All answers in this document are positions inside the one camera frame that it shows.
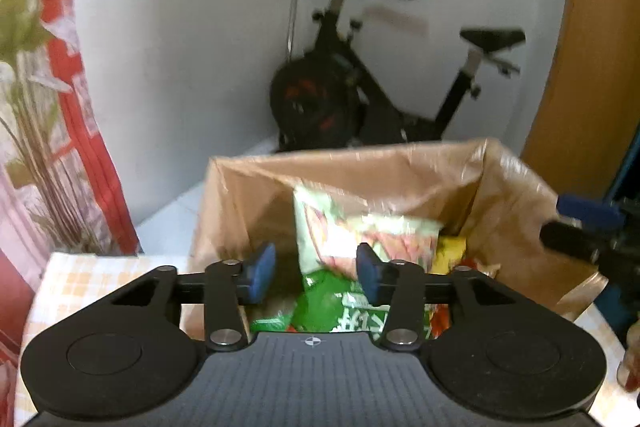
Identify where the green vegetable snack bag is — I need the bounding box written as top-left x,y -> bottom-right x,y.
250,185 -> 442,337

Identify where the cardboard box with panda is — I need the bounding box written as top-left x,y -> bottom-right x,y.
189,139 -> 605,320

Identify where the translucent plastic bag liner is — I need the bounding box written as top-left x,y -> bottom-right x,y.
189,139 -> 606,320

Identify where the plaid floral tablecloth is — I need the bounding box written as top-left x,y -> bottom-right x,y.
23,253 -> 639,426

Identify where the black exercise bike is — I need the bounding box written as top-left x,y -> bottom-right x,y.
269,0 -> 527,153

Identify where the red printed wall curtain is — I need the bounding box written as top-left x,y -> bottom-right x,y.
1,0 -> 139,426

